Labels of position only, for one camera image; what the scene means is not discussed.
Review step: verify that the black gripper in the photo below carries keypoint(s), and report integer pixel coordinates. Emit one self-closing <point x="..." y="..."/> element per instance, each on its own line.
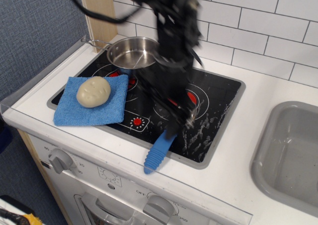
<point x="166" y="85"/>

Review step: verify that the blue handled metal spoon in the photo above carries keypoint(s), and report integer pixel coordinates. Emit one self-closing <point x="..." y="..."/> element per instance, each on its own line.
<point x="157" y="153"/>

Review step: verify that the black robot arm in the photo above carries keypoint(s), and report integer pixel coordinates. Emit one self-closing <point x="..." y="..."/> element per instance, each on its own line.
<point x="177" y="29"/>

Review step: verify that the black toy stovetop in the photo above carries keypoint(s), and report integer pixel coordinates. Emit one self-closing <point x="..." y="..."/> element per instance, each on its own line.
<point x="214" y="96"/>

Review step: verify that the stainless steel pot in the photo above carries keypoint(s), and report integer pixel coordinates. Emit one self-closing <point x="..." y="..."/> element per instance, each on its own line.
<point x="129" y="56"/>

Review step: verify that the grey right oven knob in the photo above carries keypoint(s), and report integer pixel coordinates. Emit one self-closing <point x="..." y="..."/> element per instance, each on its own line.
<point x="159" y="209"/>

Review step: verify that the grey oven knob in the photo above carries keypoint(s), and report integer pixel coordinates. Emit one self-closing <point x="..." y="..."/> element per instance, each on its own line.
<point x="60" y="160"/>
<point x="159" y="209"/>

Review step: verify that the beige toy potato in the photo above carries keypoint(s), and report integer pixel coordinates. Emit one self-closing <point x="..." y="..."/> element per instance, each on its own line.
<point x="94" y="92"/>

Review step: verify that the blue microfiber cloth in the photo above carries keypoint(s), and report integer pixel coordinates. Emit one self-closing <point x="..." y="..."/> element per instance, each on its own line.
<point x="70" y="113"/>

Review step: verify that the grey sink basin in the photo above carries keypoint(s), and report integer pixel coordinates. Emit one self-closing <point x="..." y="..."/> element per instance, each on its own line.
<point x="285" y="164"/>

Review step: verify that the white toy oven front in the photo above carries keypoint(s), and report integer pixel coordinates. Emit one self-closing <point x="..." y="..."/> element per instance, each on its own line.
<point x="92" y="195"/>

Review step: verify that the grey left oven knob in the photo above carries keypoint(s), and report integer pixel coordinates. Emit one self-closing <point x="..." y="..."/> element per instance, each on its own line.
<point x="60" y="160"/>

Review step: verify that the yellow black object bottom left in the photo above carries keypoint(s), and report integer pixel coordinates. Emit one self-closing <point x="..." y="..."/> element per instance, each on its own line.
<point x="27" y="219"/>

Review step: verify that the wooden side post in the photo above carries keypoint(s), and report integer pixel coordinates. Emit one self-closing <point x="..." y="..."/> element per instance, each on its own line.
<point x="100" y="30"/>

